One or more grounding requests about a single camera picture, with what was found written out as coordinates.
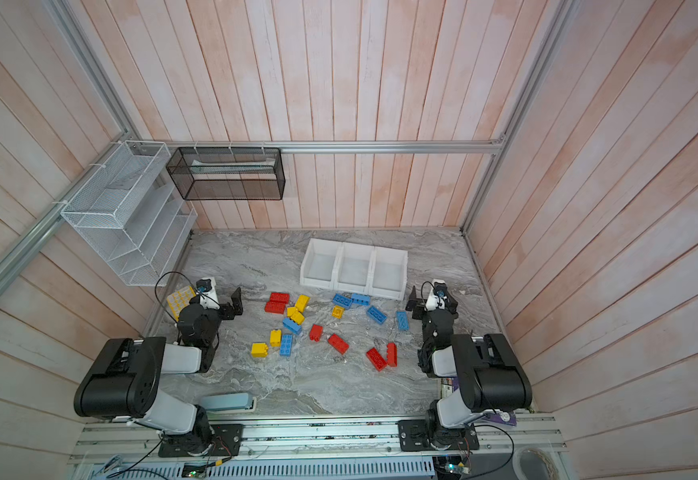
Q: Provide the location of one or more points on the blue brick far right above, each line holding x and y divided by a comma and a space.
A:
402, 320

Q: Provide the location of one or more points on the blue brick lower left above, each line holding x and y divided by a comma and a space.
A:
286, 345

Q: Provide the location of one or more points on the blue brick centre right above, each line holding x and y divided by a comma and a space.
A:
376, 315

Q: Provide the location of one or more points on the left white bin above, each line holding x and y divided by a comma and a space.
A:
319, 268

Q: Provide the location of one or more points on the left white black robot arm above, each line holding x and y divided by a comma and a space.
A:
124, 382

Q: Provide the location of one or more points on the small red brick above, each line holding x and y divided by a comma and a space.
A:
316, 333

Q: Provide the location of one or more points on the light blue case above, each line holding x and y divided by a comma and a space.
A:
228, 402

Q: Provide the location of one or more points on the blue brick under yellow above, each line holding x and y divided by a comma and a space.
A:
292, 326

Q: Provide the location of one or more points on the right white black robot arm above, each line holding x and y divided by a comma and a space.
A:
490, 380

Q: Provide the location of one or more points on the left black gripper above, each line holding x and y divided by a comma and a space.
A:
228, 307

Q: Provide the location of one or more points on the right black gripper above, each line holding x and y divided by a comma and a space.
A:
431, 309

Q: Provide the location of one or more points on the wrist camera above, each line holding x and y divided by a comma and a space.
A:
438, 297
206, 292

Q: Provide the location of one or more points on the yellow calculator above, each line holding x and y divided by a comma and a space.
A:
178, 300

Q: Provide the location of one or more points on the black mesh basket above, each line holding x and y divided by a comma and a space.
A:
228, 173

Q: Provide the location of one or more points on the red brick upright right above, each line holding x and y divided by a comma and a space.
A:
391, 354

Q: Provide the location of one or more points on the white bin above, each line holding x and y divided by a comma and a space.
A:
319, 268
354, 268
389, 278

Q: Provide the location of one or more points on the purple book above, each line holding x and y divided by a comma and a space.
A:
499, 418

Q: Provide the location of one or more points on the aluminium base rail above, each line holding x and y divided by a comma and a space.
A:
317, 437

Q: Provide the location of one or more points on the red brick lower left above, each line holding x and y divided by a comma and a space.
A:
275, 307

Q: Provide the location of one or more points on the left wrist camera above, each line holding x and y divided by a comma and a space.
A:
206, 292

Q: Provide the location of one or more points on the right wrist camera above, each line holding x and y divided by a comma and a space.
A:
438, 297

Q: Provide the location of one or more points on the blue brick near bins right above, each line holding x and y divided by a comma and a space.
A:
360, 299

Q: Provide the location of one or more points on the middle white bin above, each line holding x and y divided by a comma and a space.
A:
354, 268

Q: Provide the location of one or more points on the blue brick bins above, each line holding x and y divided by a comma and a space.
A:
360, 299
342, 301

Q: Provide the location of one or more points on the yellow long brick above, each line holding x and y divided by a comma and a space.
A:
302, 303

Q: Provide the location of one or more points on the right white bin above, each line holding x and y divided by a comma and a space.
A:
389, 278

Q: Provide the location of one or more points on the red brick upper left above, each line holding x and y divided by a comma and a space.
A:
279, 297

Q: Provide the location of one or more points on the white wire mesh shelf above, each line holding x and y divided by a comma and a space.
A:
137, 223

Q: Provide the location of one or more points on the blue brick near bins left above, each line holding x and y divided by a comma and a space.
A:
342, 301

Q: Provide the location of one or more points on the red brick centre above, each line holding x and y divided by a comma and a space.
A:
338, 343

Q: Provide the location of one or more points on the red brick lower right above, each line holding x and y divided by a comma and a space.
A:
376, 359

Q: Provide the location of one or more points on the yellow small brick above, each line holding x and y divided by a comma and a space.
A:
337, 312
294, 314

